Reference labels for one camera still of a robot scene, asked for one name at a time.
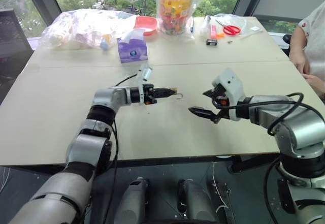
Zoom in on small blue yellow bottle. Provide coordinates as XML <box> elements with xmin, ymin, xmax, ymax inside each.
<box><xmin>100</xmin><ymin>34</ymin><xmax>113</xmax><ymax>51</ymax></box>

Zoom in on person's hand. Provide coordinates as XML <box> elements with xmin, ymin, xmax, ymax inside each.
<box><xmin>291</xmin><ymin>53</ymin><xmax>311</xmax><ymax>76</ymax></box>
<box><xmin>303</xmin><ymin>73</ymin><xmax>325</xmax><ymax>95</ymax></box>

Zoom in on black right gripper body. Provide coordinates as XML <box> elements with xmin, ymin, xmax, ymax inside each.
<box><xmin>211</xmin><ymin>85</ymin><xmax>231</xmax><ymax>123</ymax></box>

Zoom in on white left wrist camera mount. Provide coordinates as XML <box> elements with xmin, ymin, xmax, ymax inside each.
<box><xmin>137</xmin><ymin>65</ymin><xmax>154</xmax><ymax>105</ymax></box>

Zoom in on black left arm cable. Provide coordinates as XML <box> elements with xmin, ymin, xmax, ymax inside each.
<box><xmin>101</xmin><ymin>73</ymin><xmax>140</xmax><ymax>224</ymax></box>

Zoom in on clear bag of white items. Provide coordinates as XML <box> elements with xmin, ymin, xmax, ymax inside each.
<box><xmin>38</xmin><ymin>9</ymin><xmax>138</xmax><ymax>51</ymax></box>

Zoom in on person's white shirt torso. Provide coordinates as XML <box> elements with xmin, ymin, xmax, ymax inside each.
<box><xmin>297</xmin><ymin>0</ymin><xmax>325</xmax><ymax>80</ymax></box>

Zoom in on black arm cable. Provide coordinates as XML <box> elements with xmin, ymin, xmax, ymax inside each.
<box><xmin>212</xmin><ymin>92</ymin><xmax>305</xmax><ymax>136</ymax></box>
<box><xmin>101</xmin><ymin>73</ymin><xmax>140</xmax><ymax>224</ymax></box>

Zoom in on red handled scissors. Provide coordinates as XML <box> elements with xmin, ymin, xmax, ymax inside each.
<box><xmin>215</xmin><ymin>19</ymin><xmax>242</xmax><ymax>36</ymax></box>

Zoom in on white floor cable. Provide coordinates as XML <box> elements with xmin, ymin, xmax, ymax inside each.
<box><xmin>211</xmin><ymin>161</ymin><xmax>231</xmax><ymax>224</ymax></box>

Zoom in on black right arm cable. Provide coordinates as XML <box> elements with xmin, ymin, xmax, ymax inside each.
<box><xmin>212</xmin><ymin>92</ymin><xmax>305</xmax><ymax>136</ymax></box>

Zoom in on red plastic bowl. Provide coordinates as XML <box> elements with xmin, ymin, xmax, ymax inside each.
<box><xmin>134</xmin><ymin>15</ymin><xmax>158</xmax><ymax>36</ymax></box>

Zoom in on dark rounded robot leg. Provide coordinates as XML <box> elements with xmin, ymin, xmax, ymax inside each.
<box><xmin>117</xmin><ymin>176</ymin><xmax>152</xmax><ymax>224</ymax></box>
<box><xmin>177</xmin><ymin>178</ymin><xmax>219</xmax><ymax>224</ymax></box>

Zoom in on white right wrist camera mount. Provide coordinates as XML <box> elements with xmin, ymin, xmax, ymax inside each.
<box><xmin>211</xmin><ymin>67</ymin><xmax>246</xmax><ymax>121</ymax></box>

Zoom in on colourful candy jar in bag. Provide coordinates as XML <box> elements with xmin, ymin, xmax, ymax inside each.
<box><xmin>155</xmin><ymin>0</ymin><xmax>213</xmax><ymax>40</ymax></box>

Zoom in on black table foot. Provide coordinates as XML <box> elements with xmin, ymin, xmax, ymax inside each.
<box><xmin>227</xmin><ymin>154</ymin><xmax>281</xmax><ymax>174</ymax></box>

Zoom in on clear plastic bag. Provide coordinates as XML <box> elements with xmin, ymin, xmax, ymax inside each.
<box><xmin>203</xmin><ymin>12</ymin><xmax>264</xmax><ymax>41</ymax></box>

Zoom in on brass padlock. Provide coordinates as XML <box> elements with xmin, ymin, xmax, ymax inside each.
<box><xmin>170</xmin><ymin>87</ymin><xmax>185</xmax><ymax>100</ymax></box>

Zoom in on purple tissue box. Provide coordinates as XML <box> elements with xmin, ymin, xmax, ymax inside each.
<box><xmin>116</xmin><ymin>29</ymin><xmax>149</xmax><ymax>65</ymax></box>

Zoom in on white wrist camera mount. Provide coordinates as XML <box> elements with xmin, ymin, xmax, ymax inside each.
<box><xmin>137</xmin><ymin>65</ymin><xmax>154</xmax><ymax>105</ymax></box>
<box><xmin>211</xmin><ymin>67</ymin><xmax>246</xmax><ymax>121</ymax></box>

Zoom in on black mesh office chair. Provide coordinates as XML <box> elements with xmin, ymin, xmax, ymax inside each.
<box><xmin>0</xmin><ymin>8</ymin><xmax>35</xmax><ymax>87</ymax></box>

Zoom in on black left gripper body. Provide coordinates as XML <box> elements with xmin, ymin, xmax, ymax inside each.
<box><xmin>142</xmin><ymin>83</ymin><xmax>158</xmax><ymax>106</ymax></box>

